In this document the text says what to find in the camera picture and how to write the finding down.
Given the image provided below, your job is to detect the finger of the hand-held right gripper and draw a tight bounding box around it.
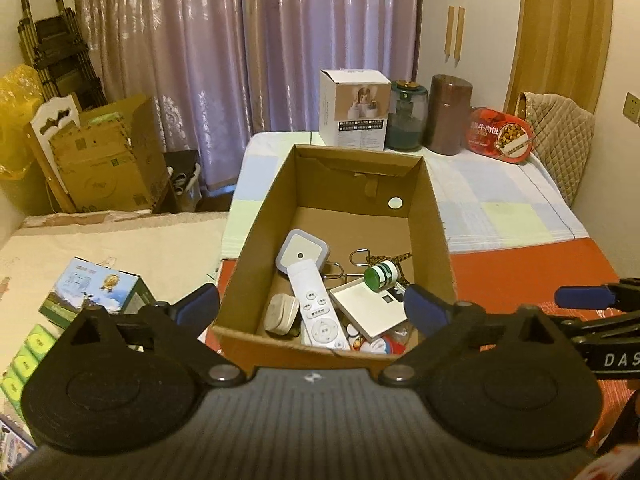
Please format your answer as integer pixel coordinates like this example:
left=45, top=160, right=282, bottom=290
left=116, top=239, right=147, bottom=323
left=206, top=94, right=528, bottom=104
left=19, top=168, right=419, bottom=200
left=554, top=277, right=640, bottom=311
left=552, top=310, right=640, bottom=345

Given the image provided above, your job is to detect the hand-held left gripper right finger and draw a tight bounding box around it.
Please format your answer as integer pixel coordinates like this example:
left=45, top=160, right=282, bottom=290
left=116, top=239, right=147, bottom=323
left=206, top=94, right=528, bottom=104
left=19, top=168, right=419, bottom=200
left=379, top=284, right=573, bottom=386

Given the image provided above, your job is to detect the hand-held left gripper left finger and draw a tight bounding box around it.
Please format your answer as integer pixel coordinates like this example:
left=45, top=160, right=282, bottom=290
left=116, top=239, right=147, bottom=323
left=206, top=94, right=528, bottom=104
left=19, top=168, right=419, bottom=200
left=67, top=284, right=246, bottom=386

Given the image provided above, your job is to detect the red santa toy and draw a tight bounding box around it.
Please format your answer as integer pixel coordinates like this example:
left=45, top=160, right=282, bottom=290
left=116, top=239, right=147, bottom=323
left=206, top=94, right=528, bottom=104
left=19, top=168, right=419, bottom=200
left=347, top=332, right=407, bottom=357

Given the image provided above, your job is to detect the small green-capped bottle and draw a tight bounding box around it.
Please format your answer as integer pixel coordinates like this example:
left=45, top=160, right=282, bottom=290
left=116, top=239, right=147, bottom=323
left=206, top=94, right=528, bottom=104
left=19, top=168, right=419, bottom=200
left=363, top=260, right=404, bottom=293

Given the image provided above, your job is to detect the braided keychain strap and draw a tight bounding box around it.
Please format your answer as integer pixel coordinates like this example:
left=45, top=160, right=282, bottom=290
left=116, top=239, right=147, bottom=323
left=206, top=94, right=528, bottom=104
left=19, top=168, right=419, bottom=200
left=367, top=252, right=414, bottom=267

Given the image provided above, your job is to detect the beige rounded plug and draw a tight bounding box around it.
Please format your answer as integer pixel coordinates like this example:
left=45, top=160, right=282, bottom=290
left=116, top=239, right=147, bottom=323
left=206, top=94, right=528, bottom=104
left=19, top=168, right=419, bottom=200
left=264, top=294, right=301, bottom=337

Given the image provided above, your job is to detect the metal wire hook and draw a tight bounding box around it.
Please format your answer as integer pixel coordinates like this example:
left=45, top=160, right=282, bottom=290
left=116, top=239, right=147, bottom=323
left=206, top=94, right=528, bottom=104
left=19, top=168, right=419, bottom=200
left=324, top=248, right=373, bottom=283

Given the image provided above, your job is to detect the white remote control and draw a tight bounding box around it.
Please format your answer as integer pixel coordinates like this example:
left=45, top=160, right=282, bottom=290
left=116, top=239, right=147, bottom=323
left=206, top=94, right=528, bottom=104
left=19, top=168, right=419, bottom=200
left=286, top=258, right=352, bottom=352

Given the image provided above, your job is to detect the white square plug-in night light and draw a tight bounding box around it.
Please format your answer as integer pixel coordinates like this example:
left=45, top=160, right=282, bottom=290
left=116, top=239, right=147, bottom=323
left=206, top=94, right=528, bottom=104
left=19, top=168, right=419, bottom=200
left=275, top=229, right=329, bottom=277

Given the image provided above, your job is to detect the brown cardboard box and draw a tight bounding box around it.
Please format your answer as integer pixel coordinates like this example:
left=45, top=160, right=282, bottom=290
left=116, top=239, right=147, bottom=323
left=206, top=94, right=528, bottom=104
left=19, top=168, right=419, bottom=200
left=207, top=143, right=457, bottom=374

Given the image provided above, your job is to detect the red printed table mat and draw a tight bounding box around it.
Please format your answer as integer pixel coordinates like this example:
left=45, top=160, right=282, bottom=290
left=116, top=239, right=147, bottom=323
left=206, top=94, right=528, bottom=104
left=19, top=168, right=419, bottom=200
left=205, top=237, right=640, bottom=453

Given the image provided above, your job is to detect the blue green milk box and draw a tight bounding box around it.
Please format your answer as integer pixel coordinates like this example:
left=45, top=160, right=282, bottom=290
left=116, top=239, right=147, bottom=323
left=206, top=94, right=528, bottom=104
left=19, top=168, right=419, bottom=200
left=39, top=256, right=156, bottom=331

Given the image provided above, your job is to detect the beige bedspread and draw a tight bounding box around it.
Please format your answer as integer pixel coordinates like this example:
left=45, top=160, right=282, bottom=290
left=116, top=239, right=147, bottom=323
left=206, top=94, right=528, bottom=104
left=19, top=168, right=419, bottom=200
left=0, top=210, right=232, bottom=377

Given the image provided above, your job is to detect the black storage bin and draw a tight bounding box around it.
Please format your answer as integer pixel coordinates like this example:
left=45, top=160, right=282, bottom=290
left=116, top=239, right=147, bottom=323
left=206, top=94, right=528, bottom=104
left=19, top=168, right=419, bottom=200
left=162, top=149, right=204, bottom=214

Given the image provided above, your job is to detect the chair with beige quilted cover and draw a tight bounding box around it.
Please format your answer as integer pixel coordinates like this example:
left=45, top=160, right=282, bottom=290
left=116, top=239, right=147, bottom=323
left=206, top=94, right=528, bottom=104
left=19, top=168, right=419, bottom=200
left=515, top=91, right=596, bottom=209

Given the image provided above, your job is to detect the large brown shipping carton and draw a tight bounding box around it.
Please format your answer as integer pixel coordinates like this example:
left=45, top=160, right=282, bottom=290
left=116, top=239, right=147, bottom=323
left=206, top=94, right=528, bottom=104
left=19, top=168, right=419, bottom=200
left=49, top=95, right=172, bottom=214

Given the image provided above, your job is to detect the pack of green tissue packets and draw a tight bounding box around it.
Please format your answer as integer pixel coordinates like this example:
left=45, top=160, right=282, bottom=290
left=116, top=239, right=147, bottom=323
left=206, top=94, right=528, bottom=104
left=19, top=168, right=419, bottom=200
left=0, top=322, right=57, bottom=407

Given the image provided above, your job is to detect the red oval food packet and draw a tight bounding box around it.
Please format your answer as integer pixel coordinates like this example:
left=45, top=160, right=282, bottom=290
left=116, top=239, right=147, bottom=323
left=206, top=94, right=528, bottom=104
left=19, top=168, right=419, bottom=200
left=467, top=106, right=535, bottom=165

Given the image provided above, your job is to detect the green glass jar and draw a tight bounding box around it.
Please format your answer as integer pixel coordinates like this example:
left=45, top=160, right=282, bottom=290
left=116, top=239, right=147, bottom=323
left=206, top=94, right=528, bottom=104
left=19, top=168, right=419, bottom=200
left=387, top=80, right=430, bottom=153

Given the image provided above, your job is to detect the brown metal canister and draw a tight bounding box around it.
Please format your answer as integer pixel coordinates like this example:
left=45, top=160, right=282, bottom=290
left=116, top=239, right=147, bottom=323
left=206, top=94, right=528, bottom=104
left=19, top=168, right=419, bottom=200
left=425, top=74, right=474, bottom=156

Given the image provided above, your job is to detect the white product box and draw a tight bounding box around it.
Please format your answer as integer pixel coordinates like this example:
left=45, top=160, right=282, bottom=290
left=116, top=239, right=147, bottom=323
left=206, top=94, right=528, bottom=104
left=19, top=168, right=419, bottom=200
left=320, top=69, right=392, bottom=152

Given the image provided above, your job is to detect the colourful printed packet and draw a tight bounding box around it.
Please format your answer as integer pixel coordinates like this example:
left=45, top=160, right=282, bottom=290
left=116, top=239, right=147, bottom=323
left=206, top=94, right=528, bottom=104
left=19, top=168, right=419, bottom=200
left=0, top=412, right=37, bottom=467

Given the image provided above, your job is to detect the white cutout wooden board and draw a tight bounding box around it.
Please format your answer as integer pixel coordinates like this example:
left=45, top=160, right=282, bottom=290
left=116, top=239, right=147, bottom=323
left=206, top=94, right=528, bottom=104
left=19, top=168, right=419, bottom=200
left=25, top=92, right=84, bottom=211

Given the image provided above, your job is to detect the mauve patterned curtain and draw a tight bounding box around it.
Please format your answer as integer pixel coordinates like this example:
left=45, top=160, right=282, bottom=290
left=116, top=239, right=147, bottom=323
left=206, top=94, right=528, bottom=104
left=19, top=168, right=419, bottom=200
left=75, top=0, right=422, bottom=194

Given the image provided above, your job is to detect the yellow plastic bag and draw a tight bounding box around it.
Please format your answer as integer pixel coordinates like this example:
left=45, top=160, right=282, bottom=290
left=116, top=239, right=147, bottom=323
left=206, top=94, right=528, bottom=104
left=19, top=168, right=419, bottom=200
left=0, top=64, right=47, bottom=182

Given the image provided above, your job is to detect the dark folding ladder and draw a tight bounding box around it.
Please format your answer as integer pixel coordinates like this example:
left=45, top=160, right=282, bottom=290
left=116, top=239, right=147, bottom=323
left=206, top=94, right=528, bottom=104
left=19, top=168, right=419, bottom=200
left=19, top=0, right=109, bottom=112

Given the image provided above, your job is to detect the wooden door handle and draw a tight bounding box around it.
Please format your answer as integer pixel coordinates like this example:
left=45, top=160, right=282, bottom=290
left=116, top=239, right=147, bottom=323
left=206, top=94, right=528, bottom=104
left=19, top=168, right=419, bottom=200
left=454, top=7, right=466, bottom=66
left=444, top=6, right=457, bottom=64

